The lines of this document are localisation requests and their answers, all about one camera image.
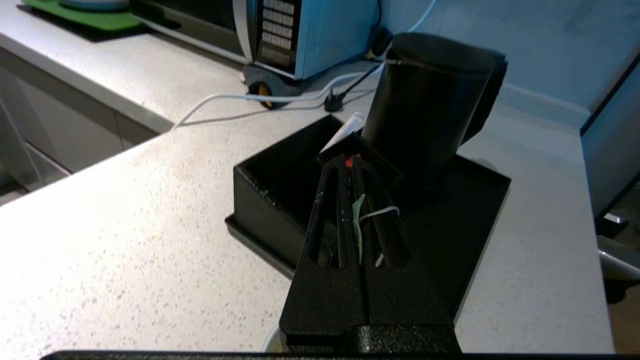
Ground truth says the white paper sachet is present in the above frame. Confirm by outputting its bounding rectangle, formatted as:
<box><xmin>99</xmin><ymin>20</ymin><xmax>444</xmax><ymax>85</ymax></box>
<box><xmin>319</xmin><ymin>112</ymin><xmax>367</xmax><ymax>154</ymax></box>

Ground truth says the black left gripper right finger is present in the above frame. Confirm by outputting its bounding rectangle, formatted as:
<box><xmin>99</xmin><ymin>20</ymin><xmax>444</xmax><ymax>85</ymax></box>
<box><xmin>352</xmin><ymin>156</ymin><xmax>453</xmax><ymax>326</ymax></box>

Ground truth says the black serving tray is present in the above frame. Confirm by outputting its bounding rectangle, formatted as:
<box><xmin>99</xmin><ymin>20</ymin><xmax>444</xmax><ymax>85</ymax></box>
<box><xmin>225</xmin><ymin>115</ymin><xmax>512</xmax><ymax>321</ymax></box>

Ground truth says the white kitchen base cabinet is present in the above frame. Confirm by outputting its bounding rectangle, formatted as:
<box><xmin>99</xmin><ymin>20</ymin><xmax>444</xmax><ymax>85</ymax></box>
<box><xmin>0</xmin><ymin>47</ymin><xmax>162</xmax><ymax>206</ymax></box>

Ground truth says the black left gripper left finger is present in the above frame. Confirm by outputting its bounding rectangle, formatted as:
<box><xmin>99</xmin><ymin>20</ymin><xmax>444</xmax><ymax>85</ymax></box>
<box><xmin>279</xmin><ymin>155</ymin><xmax>368</xmax><ymax>336</ymax></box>

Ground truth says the silver microwave oven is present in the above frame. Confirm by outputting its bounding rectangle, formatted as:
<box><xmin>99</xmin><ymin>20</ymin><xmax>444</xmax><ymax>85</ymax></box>
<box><xmin>129</xmin><ymin>0</ymin><xmax>382</xmax><ymax>81</ymax></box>

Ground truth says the black electric kettle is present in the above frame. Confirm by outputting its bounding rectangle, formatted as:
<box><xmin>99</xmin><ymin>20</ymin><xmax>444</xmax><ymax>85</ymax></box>
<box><xmin>361</xmin><ymin>32</ymin><xmax>509</xmax><ymax>201</ymax></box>

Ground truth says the black microwave power cord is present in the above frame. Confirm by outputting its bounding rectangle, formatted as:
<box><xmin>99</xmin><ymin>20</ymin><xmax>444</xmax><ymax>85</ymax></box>
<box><xmin>369</xmin><ymin>0</ymin><xmax>395</xmax><ymax>57</ymax></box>

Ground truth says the black sachet organiser box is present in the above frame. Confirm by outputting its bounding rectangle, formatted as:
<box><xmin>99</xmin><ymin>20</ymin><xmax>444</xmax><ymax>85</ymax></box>
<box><xmin>233</xmin><ymin>115</ymin><xmax>403</xmax><ymax>273</ymax></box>

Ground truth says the black kettle power cord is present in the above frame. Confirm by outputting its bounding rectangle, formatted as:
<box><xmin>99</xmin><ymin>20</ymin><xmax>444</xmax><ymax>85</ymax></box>
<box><xmin>323</xmin><ymin>62</ymin><xmax>386</xmax><ymax>113</ymax></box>

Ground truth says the white power cable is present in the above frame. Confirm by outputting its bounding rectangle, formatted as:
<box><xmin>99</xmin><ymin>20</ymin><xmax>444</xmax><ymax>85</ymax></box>
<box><xmin>172</xmin><ymin>62</ymin><xmax>388</xmax><ymax>132</ymax></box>
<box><xmin>406</xmin><ymin>0</ymin><xmax>437</xmax><ymax>35</ymax></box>

